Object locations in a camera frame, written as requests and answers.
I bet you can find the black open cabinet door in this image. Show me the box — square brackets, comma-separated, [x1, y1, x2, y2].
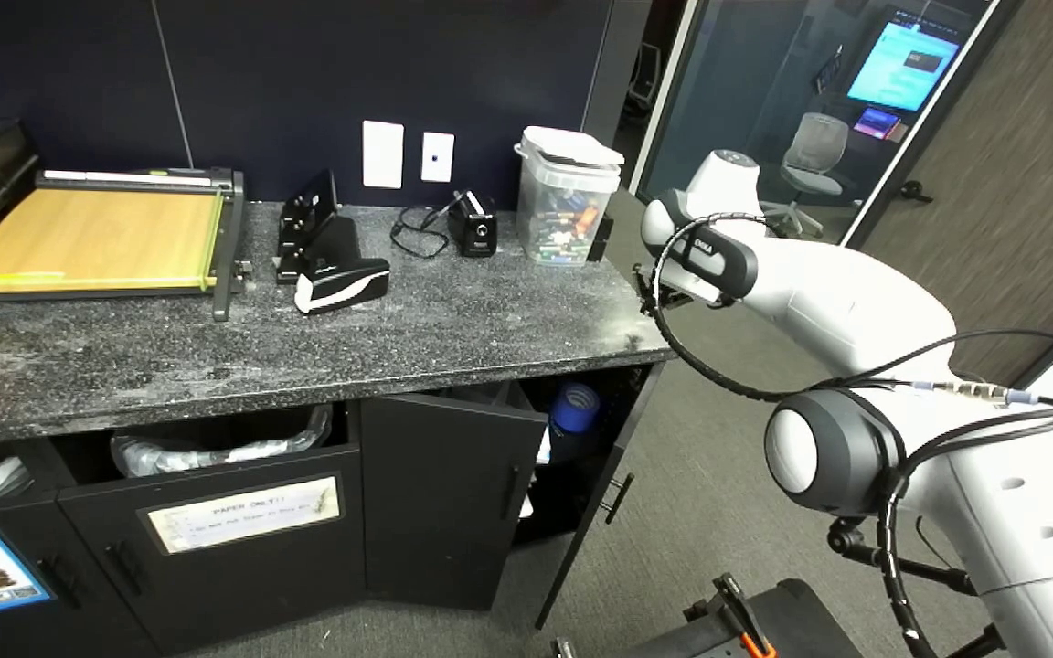
[535, 367, 660, 627]
[358, 394, 545, 612]

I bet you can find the black hole punch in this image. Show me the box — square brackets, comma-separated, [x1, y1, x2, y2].
[273, 173, 358, 284]

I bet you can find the black bin drawer blue label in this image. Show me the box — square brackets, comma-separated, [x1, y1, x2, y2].
[0, 448, 155, 658]

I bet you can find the wooden paper cutter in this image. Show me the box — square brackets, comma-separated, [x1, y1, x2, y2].
[0, 173, 242, 297]

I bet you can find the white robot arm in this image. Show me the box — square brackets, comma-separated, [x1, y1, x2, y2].
[644, 150, 1053, 658]

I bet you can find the black bin drawer white label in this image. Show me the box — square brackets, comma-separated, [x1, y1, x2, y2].
[54, 405, 362, 652]

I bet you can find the white wall outlet plate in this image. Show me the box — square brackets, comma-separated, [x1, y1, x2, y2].
[422, 132, 453, 184]

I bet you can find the black and white stapler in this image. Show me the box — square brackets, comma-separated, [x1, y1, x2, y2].
[293, 260, 392, 315]

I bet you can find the black open cabinet door middle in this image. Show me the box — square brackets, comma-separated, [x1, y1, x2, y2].
[358, 394, 545, 612]

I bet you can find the white wall switch plate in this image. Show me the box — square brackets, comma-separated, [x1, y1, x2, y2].
[362, 121, 407, 191]

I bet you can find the black open cabinet door right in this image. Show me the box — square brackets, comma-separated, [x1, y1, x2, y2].
[535, 367, 660, 627]

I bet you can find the clear plastic container with items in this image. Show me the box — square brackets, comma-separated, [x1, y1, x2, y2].
[516, 126, 627, 265]

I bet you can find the grey office chair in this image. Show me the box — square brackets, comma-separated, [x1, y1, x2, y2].
[778, 111, 847, 237]

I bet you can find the black electric pencil sharpener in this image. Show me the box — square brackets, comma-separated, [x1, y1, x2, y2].
[451, 191, 499, 258]

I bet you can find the blue water jug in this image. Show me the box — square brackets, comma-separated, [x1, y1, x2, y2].
[548, 385, 601, 463]

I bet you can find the black power cord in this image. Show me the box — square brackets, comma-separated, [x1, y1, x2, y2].
[388, 198, 456, 265]

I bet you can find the monitor with blue screen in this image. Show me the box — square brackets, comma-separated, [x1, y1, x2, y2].
[847, 21, 957, 115]

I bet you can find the orange handled clamp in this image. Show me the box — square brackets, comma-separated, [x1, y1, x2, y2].
[715, 573, 778, 658]

